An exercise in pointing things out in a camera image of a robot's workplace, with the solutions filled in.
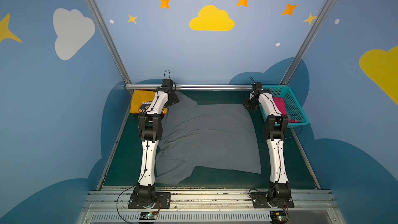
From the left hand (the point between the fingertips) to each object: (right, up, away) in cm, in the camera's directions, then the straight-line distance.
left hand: (174, 101), depth 109 cm
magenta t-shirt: (+77, -5, -1) cm, 77 cm away
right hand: (+53, -3, +3) cm, 53 cm away
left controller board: (-5, -55, -38) cm, 67 cm away
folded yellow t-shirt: (-22, 0, -4) cm, 22 cm away
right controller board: (+56, -56, -38) cm, 87 cm away
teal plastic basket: (+82, -2, +2) cm, 83 cm away
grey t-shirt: (+32, -23, -13) cm, 42 cm away
